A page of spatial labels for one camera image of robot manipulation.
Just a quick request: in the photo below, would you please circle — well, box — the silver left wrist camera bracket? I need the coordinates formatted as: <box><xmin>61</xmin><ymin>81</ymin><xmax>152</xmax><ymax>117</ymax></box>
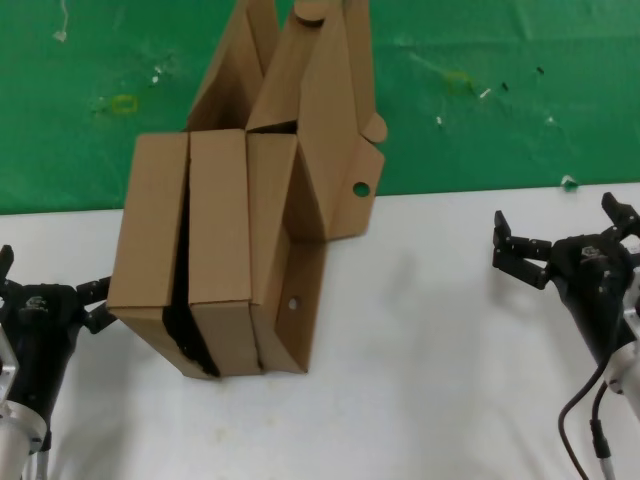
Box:
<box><xmin>0</xmin><ymin>324</ymin><xmax>21</xmax><ymax>401</ymax></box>

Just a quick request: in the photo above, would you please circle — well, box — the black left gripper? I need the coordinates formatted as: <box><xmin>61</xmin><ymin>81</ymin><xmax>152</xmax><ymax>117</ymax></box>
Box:
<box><xmin>0</xmin><ymin>244</ymin><xmax>119</xmax><ymax>426</ymax></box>

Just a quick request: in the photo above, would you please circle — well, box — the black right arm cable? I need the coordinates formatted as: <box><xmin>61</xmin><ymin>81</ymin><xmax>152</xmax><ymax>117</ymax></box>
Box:
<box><xmin>558</xmin><ymin>363</ymin><xmax>609</xmax><ymax>480</ymax></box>

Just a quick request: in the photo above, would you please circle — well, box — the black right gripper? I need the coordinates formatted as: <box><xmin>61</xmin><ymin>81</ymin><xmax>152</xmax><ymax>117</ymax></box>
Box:
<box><xmin>492</xmin><ymin>192</ymin><xmax>640</xmax><ymax>367</ymax></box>

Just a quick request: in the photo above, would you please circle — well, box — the black cable with silver plug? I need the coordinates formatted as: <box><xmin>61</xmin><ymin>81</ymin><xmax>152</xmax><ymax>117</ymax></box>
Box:
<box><xmin>589</xmin><ymin>382</ymin><xmax>621</xmax><ymax>480</ymax></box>

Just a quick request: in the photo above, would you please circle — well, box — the brown cardboard paper box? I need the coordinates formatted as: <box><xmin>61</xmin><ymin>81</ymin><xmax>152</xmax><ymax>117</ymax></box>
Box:
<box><xmin>107</xmin><ymin>0</ymin><xmax>389</xmax><ymax>380</ymax></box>

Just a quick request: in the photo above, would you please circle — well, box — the green table cloth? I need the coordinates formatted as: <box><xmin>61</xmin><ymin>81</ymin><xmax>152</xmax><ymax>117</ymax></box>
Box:
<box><xmin>0</xmin><ymin>0</ymin><xmax>640</xmax><ymax>217</ymax></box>

